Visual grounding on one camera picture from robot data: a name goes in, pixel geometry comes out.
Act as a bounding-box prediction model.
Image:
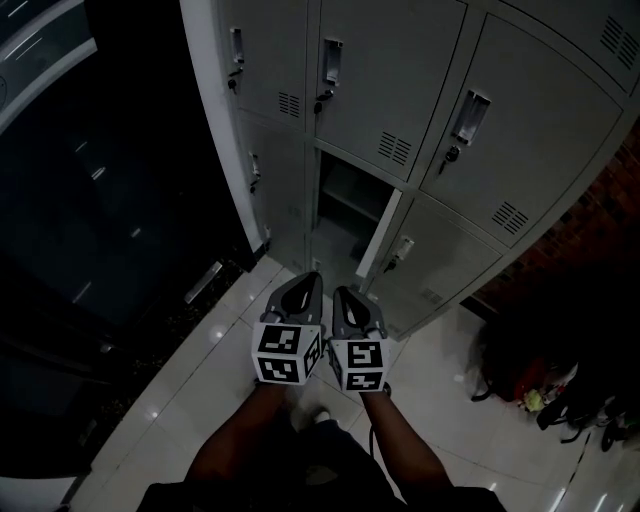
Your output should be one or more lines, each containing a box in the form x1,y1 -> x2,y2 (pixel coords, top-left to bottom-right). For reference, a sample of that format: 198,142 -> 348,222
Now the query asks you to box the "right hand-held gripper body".
327,325 -> 391,395

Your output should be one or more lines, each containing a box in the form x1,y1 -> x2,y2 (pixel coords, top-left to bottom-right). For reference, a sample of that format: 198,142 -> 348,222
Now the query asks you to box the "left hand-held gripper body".
251,311 -> 327,387

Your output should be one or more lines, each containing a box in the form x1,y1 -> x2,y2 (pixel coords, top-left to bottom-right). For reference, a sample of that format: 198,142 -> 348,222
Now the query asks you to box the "grey metal locker door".
355,188 -> 404,279

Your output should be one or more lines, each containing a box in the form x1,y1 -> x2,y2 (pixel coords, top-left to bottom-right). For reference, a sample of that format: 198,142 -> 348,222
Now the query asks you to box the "grey metal locker cabinet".
217,0 -> 640,343

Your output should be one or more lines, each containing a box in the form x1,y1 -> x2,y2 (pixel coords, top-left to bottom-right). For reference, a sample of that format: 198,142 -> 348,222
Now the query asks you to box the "person's left forearm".
187,382 -> 289,484

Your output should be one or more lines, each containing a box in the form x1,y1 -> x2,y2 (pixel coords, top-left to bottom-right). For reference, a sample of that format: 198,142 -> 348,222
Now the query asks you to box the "person's right forearm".
360,392 -> 449,489

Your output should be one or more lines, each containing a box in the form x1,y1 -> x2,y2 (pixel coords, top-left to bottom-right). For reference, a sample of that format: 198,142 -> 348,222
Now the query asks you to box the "person's shoe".
299,405 -> 335,434

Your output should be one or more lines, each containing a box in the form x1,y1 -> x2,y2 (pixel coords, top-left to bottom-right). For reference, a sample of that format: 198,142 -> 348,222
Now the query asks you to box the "metal door floor lock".
77,417 -> 100,448
182,260 -> 224,306

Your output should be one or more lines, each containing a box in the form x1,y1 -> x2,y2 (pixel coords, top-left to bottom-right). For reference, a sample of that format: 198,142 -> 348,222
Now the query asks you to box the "person's dark shirt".
137,417 -> 511,512

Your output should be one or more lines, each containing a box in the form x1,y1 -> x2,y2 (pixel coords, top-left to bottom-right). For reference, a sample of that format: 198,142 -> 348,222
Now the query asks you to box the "red bag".
509,356 -> 549,402

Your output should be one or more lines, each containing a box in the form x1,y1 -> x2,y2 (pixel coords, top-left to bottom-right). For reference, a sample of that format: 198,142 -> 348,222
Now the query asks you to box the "dark glass door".
0,0 -> 256,476

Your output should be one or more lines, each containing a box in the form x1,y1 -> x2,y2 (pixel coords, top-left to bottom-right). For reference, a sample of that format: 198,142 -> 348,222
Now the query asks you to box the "white printed bag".
544,362 -> 582,402

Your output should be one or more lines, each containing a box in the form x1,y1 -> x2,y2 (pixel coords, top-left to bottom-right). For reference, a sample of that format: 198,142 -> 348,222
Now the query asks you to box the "black bag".
536,397 -> 609,444

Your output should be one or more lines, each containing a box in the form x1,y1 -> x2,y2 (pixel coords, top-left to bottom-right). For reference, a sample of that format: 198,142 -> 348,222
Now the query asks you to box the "striped floor strip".
552,432 -> 592,509

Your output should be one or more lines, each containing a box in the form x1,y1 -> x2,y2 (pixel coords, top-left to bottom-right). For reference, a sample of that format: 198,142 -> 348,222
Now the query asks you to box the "black backpack with straps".
469,324 -> 521,404

